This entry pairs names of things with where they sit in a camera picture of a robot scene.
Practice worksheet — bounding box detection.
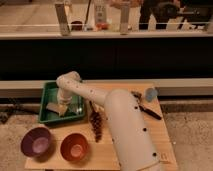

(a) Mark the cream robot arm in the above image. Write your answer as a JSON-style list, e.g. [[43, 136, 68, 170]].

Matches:
[[56, 71, 165, 171]]

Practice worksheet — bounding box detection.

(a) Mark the green plastic tray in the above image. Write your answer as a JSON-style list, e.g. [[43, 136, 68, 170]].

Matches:
[[38, 82, 85, 125]]

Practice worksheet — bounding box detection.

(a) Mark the brown pine cone brush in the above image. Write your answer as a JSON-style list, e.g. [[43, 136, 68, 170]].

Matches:
[[89, 102, 102, 142]]

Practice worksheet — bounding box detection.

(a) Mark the orange bowl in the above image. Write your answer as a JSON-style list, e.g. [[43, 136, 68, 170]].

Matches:
[[60, 133, 89, 162]]

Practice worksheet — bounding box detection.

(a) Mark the purple bowl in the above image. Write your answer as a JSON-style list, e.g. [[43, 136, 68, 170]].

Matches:
[[20, 127, 52, 157]]

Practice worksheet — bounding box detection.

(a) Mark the dark red cup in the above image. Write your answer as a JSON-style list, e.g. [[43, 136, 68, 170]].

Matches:
[[71, 20, 83, 31]]

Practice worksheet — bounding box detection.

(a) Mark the blue cup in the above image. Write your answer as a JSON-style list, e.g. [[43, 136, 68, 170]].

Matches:
[[145, 88, 158, 102]]

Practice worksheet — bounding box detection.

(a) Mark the black handled tool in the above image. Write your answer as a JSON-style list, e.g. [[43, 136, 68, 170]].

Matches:
[[131, 91, 162, 120]]

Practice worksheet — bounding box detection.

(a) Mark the left wooden post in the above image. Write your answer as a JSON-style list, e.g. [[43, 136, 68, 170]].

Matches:
[[55, 3, 70, 36]]

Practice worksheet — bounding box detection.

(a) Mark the wooden post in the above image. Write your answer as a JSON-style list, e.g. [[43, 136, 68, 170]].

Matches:
[[120, 1, 130, 35], [55, 3, 70, 36]]

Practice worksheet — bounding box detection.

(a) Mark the right wooden post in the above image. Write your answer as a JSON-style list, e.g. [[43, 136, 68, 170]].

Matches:
[[120, 1, 130, 35]]

